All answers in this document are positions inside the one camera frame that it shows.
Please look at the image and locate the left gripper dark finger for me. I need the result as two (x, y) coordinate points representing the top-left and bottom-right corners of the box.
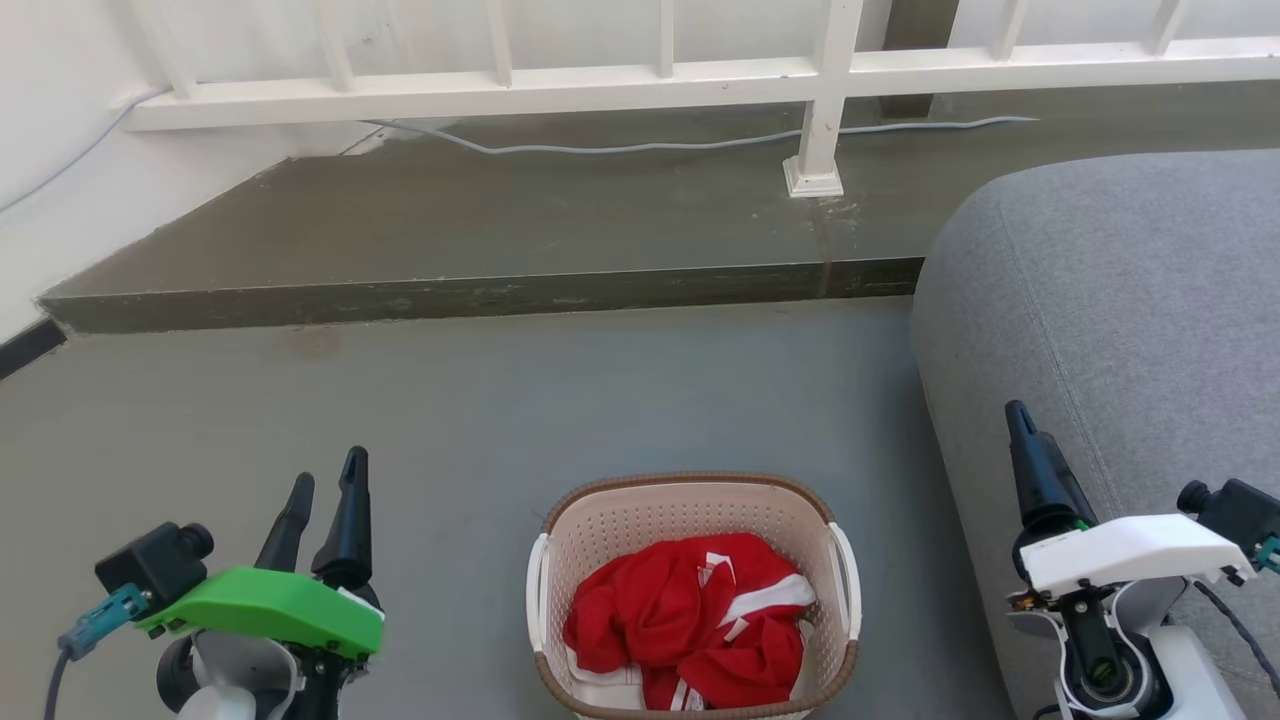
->
(312, 447), (374, 588)
(255, 473), (316, 573)

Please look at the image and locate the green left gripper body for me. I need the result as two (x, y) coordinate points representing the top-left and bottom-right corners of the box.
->
(138, 566), (386, 663)

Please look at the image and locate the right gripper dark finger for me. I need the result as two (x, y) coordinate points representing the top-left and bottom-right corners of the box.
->
(1005, 400), (1097, 537)

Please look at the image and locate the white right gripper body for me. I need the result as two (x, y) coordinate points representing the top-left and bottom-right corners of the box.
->
(1020, 514), (1257, 599)

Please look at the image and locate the red garment with striped cuff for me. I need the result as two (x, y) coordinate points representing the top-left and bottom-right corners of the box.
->
(640, 533), (817, 711)

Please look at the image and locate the grey fabric sofa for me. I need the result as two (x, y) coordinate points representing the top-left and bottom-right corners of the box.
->
(912, 150), (1280, 720)

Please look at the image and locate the cream perforated laundry basket brown rim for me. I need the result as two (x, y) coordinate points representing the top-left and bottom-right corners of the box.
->
(526, 472), (863, 720)

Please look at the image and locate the black skirting strip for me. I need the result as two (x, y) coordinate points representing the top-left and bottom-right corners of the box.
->
(0, 318), (68, 381)

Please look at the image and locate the white railing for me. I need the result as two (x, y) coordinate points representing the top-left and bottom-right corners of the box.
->
(120, 0), (1280, 198)

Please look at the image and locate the black right arm cable teal plug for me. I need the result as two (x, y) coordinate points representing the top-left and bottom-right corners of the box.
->
(1190, 535), (1280, 691)

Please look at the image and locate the black arm cable teal plug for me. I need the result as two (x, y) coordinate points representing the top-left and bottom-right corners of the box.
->
(1190, 535), (1280, 691)
(43, 585), (151, 720)

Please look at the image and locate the black left arm cable teal plug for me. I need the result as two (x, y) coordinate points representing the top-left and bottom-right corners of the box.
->
(43, 585), (151, 720)

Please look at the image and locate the thin grey cable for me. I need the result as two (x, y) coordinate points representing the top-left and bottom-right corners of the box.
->
(365, 115), (1037, 157)
(0, 88), (171, 214)

